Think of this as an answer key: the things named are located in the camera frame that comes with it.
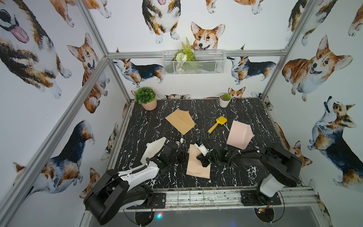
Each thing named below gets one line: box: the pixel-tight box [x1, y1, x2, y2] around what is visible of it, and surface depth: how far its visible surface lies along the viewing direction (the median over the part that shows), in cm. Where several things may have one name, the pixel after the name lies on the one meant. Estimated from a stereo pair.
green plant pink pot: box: [134, 87, 157, 112], surface depth 105 cm
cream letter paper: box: [186, 144, 212, 179], surface depth 86 cm
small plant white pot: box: [219, 92, 232, 108], surface depth 115 cm
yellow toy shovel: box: [207, 116, 228, 135], surface depth 106 cm
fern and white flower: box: [174, 36, 197, 73], surface depth 85 cm
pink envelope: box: [226, 120, 255, 150], surface depth 102 cm
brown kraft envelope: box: [164, 109, 196, 136], surface depth 109 cm
